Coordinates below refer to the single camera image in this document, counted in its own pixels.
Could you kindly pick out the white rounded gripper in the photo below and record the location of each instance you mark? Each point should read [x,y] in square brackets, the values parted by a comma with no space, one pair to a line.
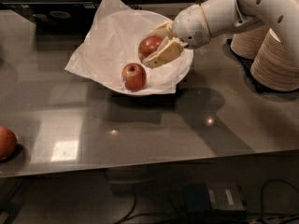
[189,26]

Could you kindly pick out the rear stack of paper plates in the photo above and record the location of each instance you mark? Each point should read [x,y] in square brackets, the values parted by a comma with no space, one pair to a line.
[247,44]

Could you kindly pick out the stack of paper plates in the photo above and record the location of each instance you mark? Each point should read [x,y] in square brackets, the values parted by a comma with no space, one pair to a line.
[273,66]
[247,44]

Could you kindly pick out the white paper liner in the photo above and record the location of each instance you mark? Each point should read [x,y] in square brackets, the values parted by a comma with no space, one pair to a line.
[93,59]

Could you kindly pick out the dark box under table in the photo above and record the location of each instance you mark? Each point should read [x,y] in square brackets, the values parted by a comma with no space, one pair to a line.
[215,199]

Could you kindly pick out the front stack of paper plates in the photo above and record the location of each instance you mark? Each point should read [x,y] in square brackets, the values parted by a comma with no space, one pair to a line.
[273,66]

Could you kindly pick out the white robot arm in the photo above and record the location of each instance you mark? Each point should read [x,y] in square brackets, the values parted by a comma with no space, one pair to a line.
[238,16]

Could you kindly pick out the black tray under plates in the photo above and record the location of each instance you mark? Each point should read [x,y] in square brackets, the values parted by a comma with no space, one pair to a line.
[246,65]

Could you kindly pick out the red apple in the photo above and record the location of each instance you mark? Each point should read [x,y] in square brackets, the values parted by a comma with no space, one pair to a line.
[134,77]
[148,45]
[8,143]

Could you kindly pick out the white bowl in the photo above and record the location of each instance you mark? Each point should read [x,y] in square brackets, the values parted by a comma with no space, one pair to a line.
[130,27]

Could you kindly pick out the red apple at table edge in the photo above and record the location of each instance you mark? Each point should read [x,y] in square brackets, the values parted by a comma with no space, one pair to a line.
[8,143]

